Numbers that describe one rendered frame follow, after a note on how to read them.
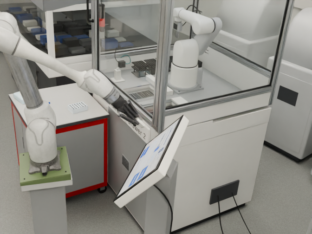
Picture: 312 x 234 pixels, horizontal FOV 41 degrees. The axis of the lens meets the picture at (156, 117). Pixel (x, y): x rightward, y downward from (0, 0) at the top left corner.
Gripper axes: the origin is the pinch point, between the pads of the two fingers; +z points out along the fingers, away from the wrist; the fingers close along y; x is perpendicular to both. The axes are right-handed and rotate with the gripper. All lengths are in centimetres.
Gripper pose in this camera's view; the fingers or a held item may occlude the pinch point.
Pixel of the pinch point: (139, 122)
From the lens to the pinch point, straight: 237.8
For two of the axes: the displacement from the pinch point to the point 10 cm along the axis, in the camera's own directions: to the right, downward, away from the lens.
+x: -6.5, 2.2, 7.3
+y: 3.9, -7.2, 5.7
